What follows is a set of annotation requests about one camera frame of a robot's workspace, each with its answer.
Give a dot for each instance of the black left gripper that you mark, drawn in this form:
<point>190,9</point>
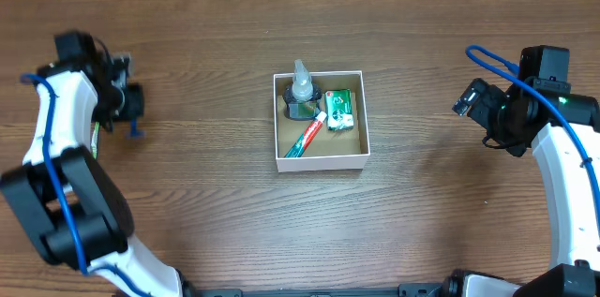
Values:
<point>138,103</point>

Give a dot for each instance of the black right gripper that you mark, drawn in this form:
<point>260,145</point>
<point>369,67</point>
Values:
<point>489,100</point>

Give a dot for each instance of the blue disposable razor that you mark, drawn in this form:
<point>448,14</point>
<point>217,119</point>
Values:
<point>134,132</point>

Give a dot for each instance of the green white toothbrush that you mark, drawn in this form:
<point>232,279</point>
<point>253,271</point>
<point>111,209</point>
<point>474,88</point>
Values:
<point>95,139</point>

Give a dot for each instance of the green Dettol soap pack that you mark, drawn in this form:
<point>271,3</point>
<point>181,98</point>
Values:
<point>339,109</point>

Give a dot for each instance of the blue mouthwash spray bottle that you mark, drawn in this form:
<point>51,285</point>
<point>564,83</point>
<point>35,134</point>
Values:
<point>302,97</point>

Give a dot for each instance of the Colgate toothpaste tube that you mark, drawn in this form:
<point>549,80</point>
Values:
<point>301,145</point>

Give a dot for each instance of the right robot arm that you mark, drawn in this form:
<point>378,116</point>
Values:
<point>538,113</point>

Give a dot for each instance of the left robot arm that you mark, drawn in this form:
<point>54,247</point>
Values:
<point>68,206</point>

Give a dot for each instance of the open white cardboard box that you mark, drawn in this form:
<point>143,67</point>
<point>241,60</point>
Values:
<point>329,150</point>

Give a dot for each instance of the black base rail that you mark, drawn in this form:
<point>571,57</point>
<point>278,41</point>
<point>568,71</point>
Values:
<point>402,290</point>

